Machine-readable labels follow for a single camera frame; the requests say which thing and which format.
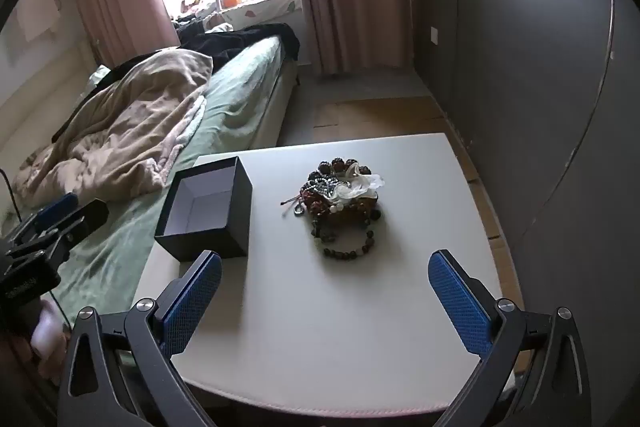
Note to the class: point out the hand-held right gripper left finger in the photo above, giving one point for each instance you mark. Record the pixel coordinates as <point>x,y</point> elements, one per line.
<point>192,302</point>

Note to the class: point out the printed window seat cushion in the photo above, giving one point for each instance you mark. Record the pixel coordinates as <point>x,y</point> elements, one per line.
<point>260,7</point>

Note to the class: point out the bed with green sheet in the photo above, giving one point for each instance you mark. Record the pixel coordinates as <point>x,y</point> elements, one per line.
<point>240,97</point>

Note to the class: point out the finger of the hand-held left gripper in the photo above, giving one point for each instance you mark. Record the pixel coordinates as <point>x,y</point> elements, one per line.
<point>55,207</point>
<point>87,216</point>

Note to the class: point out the pile of beaded jewelry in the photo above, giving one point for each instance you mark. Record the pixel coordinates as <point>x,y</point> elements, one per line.
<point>325,199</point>

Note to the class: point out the white wall switch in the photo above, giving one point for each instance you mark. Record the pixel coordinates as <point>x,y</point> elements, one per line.
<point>434,35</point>

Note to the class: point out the white gauze pouch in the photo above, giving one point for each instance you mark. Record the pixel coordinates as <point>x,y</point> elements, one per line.
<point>360,187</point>

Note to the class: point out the beige blanket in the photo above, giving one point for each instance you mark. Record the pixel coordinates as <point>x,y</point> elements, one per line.
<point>125,122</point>

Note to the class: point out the person's left hand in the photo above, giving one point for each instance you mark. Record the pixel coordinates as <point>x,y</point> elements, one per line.
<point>47,332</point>

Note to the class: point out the black clothes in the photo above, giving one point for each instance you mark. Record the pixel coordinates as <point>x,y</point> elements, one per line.
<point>235,39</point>

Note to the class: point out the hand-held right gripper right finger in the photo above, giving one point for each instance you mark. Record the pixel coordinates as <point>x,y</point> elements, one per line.
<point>460,302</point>

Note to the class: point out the black box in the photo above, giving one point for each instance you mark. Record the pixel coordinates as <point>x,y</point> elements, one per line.
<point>235,227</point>

